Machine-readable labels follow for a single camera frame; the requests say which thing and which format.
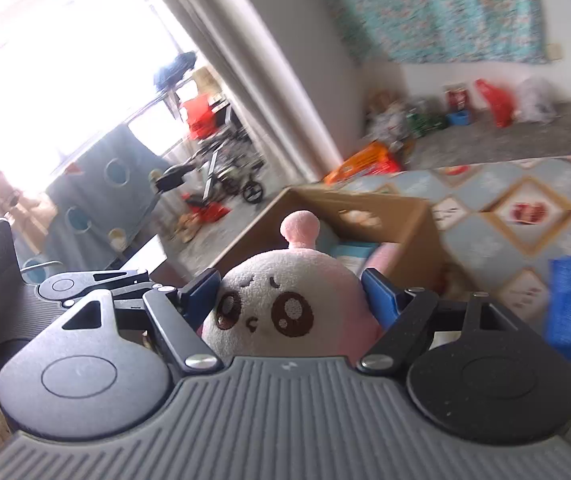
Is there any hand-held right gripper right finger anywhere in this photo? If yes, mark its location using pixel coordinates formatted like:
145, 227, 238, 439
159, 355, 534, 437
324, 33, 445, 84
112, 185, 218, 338
356, 268, 503, 375

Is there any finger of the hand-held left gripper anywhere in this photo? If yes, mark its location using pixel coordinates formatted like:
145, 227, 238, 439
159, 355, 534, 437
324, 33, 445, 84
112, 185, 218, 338
86, 268, 152, 293

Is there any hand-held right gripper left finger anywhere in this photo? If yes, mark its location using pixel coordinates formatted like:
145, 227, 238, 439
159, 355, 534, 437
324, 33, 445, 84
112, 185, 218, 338
63, 268, 222, 373

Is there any brown cardboard box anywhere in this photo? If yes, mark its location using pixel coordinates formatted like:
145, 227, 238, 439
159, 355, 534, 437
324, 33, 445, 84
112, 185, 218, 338
208, 186, 449, 301

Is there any pink white plush toy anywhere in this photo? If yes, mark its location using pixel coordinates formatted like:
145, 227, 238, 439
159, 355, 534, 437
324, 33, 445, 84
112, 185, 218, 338
200, 211, 383, 358

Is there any white panel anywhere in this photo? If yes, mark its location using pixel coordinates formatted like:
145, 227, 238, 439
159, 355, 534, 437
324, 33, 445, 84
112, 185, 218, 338
110, 235, 169, 281

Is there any light blue white packet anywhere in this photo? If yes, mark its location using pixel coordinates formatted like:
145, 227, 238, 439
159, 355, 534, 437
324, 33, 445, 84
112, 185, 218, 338
333, 241, 381, 273

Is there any crumpled red bag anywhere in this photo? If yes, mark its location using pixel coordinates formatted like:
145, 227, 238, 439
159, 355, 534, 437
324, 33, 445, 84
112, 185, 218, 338
180, 192, 231, 223

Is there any grey dotted blanket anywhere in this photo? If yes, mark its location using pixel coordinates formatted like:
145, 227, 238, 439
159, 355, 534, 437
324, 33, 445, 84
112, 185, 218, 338
16, 125, 171, 286

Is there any orange snack packet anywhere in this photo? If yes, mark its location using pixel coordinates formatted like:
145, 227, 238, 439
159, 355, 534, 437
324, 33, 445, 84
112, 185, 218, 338
323, 141, 401, 184

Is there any folded wheelchair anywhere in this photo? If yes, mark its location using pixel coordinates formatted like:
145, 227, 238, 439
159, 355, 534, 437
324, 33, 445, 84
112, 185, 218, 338
193, 105, 266, 206

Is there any red printed shopping bag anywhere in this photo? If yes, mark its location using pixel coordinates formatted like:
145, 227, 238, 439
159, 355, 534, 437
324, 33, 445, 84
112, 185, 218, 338
180, 96, 216, 140

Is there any crumpled packaging heap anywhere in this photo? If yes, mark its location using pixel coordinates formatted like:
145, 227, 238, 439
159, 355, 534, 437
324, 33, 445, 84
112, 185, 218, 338
365, 92, 416, 141

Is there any red packet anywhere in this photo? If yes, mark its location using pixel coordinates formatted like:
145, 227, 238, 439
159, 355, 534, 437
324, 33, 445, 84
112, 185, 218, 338
443, 85, 470, 113

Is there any dark blue hanging garment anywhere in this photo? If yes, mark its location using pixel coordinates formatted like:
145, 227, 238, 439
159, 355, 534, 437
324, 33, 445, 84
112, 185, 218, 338
154, 51, 197, 92

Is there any red plastic bag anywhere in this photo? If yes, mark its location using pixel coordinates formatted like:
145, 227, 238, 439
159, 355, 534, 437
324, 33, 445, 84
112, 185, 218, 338
474, 78, 516, 128

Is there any grey curtain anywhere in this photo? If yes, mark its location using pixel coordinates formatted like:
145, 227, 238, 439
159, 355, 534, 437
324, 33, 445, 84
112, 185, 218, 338
136, 0, 346, 183

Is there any teal floral wall cloth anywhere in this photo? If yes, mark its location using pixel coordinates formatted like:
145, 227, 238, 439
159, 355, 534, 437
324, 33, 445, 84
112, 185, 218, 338
310, 0, 551, 66

